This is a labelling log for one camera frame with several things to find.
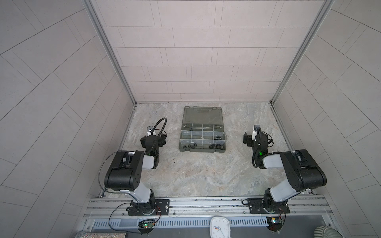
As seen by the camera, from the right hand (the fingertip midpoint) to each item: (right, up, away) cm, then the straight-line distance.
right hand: (253, 131), depth 94 cm
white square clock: (-26, -38, -31) cm, 56 cm away
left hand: (-63, -1, 0) cm, 63 cm away
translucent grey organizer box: (-32, -1, +14) cm, 35 cm away
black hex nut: (-41, -9, -3) cm, 42 cm away
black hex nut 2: (-38, -8, -1) cm, 39 cm away
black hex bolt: (-27, -9, -4) cm, 29 cm away
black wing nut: (-22, -5, +2) cm, 23 cm away
